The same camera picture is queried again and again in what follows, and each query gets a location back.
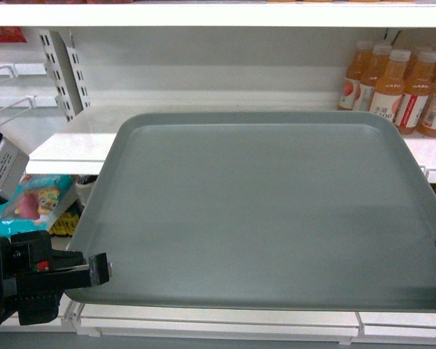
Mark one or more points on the teal snack bag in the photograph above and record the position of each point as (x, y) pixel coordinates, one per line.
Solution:
(37, 204)

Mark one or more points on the white shelf board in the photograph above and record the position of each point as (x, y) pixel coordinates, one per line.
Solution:
(82, 145)
(336, 14)

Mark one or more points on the grey rectangular tray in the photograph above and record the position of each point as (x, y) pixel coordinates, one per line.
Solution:
(275, 210)

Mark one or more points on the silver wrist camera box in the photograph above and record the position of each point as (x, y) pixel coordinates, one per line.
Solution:
(13, 162)

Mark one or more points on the white middle shelf board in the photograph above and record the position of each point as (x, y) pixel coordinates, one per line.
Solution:
(82, 145)

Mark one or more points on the orange juice bottle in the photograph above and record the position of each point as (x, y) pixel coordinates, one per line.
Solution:
(350, 87)
(390, 86)
(418, 87)

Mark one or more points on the white slotted shelf upright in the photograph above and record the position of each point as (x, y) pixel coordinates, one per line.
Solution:
(64, 68)

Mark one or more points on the white upper shelf board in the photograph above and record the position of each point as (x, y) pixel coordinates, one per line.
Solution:
(336, 14)

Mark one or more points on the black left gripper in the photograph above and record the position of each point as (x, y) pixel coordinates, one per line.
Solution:
(34, 276)

